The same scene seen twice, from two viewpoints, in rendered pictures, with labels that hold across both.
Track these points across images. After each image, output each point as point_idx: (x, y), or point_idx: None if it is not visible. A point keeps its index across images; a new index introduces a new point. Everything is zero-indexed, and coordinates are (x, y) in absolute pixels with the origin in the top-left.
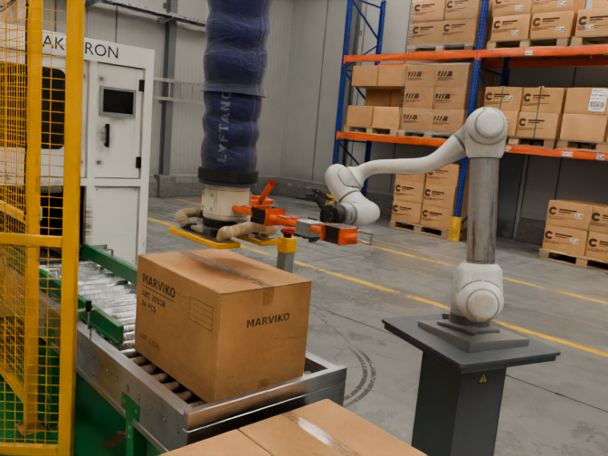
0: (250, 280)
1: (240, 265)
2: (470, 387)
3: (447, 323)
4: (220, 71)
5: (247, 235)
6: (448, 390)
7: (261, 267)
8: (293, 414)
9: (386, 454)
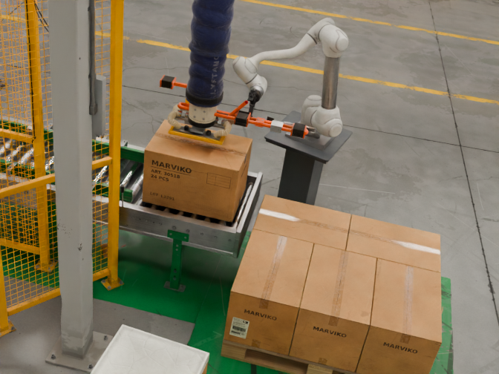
0: (232, 153)
1: None
2: (316, 162)
3: None
4: (214, 45)
5: None
6: (305, 166)
7: None
8: (263, 211)
9: (316, 215)
